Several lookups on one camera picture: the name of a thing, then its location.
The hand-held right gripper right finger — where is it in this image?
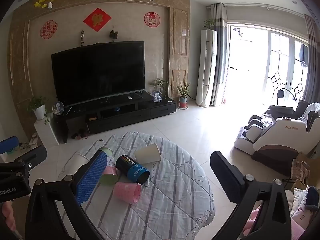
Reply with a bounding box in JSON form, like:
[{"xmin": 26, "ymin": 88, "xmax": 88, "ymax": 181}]
[{"xmin": 209, "ymin": 151, "xmax": 292, "ymax": 240}]

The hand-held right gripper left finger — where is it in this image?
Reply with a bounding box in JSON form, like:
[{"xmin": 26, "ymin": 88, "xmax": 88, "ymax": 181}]
[{"xmin": 25, "ymin": 151, "xmax": 108, "ymax": 240}]

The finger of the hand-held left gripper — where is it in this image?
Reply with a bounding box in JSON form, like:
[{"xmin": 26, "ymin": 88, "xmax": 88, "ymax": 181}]
[
  {"xmin": 14, "ymin": 145, "xmax": 48, "ymax": 172},
  {"xmin": 0, "ymin": 136, "xmax": 19, "ymax": 155}
]

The dark blue printed cup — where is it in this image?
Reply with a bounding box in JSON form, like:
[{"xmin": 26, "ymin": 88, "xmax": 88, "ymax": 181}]
[{"xmin": 115, "ymin": 154, "xmax": 151, "ymax": 186}]

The pink and green cup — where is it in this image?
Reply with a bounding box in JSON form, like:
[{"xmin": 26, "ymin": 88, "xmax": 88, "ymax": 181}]
[{"xmin": 98, "ymin": 147, "xmax": 119, "ymax": 187}]

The pink ribbed cup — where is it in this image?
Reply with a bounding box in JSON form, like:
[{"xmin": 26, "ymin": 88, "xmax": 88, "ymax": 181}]
[{"xmin": 113, "ymin": 182, "xmax": 142, "ymax": 205}]

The white paper cup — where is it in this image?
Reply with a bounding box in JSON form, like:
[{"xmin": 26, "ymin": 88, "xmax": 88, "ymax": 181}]
[{"xmin": 134, "ymin": 142, "xmax": 162, "ymax": 164}]

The small white cabinet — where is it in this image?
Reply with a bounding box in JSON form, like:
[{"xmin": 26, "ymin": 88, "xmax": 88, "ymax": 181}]
[{"xmin": 33, "ymin": 117, "xmax": 60, "ymax": 148}]

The pair of shoes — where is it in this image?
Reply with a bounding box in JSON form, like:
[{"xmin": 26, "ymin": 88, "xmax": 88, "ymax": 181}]
[{"xmin": 71, "ymin": 128, "xmax": 90, "ymax": 140}]

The trailing plant in white pot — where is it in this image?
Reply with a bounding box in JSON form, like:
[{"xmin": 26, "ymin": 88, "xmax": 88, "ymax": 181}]
[{"xmin": 26, "ymin": 96, "xmax": 54, "ymax": 126}]

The glass snow globe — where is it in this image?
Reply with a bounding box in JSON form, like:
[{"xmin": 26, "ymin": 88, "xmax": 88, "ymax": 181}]
[
  {"xmin": 52, "ymin": 101, "xmax": 65, "ymax": 116},
  {"xmin": 151, "ymin": 91, "xmax": 163, "ymax": 104}
]

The striped quilted blanket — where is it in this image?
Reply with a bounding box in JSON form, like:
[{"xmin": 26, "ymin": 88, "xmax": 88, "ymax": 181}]
[{"xmin": 53, "ymin": 132, "xmax": 216, "ymax": 240}]

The white and brown massage chair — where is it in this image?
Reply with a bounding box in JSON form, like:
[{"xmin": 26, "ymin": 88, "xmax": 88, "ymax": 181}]
[{"xmin": 233, "ymin": 100, "xmax": 320, "ymax": 177}]

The black television cabinet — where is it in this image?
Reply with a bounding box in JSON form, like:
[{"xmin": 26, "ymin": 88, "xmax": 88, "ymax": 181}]
[{"xmin": 53, "ymin": 96, "xmax": 177, "ymax": 143}]

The brown checked bag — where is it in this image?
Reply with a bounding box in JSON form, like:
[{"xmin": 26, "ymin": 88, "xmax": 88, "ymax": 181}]
[{"xmin": 290, "ymin": 151, "xmax": 312, "ymax": 181}]

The light printed cushion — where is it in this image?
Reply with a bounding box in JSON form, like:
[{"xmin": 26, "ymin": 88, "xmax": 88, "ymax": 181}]
[{"xmin": 285, "ymin": 179, "xmax": 320, "ymax": 228}]

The potted plant in red pot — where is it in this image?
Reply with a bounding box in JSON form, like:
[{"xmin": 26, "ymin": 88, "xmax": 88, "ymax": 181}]
[{"xmin": 175, "ymin": 81, "xmax": 192, "ymax": 110}]

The pink cloth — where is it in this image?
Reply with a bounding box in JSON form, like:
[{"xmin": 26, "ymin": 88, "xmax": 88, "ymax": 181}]
[{"xmin": 243, "ymin": 203, "xmax": 306, "ymax": 240}]

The black gooseneck stand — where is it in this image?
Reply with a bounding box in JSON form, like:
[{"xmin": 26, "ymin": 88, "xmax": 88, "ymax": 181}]
[{"xmin": 276, "ymin": 88, "xmax": 299, "ymax": 106}]

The black flat television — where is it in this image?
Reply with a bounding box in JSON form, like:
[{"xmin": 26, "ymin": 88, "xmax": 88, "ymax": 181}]
[{"xmin": 51, "ymin": 41, "xmax": 146, "ymax": 108}]

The white standing air conditioner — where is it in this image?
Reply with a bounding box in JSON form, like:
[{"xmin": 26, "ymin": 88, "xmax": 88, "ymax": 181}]
[{"xmin": 195, "ymin": 29, "xmax": 218, "ymax": 108}]

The small leafy plant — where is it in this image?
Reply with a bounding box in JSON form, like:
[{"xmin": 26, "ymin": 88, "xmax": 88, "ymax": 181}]
[{"xmin": 150, "ymin": 78, "xmax": 169, "ymax": 98}]

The grey striped curtain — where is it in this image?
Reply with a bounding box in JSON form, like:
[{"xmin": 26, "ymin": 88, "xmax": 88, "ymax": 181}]
[
  {"xmin": 210, "ymin": 3, "xmax": 229, "ymax": 107},
  {"xmin": 298, "ymin": 13, "xmax": 320, "ymax": 106}
]

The glass patio door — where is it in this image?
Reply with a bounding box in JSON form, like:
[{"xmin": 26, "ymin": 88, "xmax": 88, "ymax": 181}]
[{"xmin": 266, "ymin": 28, "xmax": 309, "ymax": 103}]

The small green potted plant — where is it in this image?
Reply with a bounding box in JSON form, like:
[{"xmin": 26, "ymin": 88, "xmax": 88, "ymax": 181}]
[{"xmin": 203, "ymin": 18, "xmax": 216, "ymax": 31}]

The round red wall decoration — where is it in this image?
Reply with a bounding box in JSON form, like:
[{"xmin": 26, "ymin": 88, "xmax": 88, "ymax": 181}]
[
  {"xmin": 143, "ymin": 11, "xmax": 161, "ymax": 28},
  {"xmin": 39, "ymin": 20, "xmax": 58, "ymax": 40}
]

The red diamond wall decoration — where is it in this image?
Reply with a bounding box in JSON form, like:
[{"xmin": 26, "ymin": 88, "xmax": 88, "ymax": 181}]
[{"xmin": 83, "ymin": 7, "xmax": 112, "ymax": 33}]

